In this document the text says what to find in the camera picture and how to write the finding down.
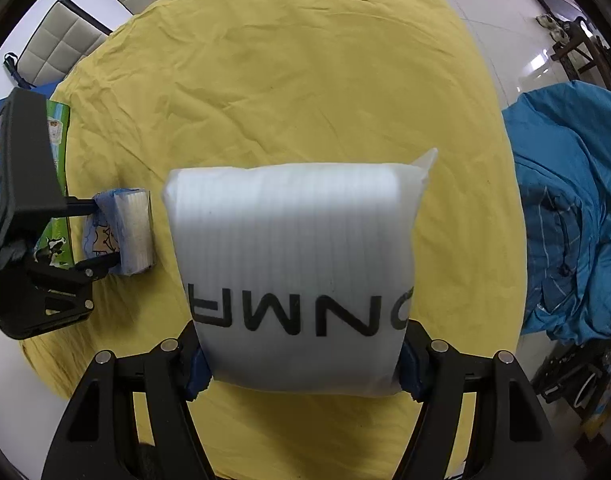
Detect white foam pouch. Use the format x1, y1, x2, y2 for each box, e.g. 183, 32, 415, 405
162, 150, 438, 396

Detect cardboard box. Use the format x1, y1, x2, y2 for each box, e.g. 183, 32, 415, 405
34, 100, 74, 269

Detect left white quilted chair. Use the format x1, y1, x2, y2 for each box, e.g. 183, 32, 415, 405
15, 0, 112, 86

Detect yellow tablecloth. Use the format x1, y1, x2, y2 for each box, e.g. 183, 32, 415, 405
20, 0, 529, 480

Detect teal blanket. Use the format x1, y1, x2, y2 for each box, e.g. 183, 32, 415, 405
503, 81, 611, 344

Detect dark wooden chair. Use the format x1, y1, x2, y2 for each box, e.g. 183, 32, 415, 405
551, 16, 611, 91

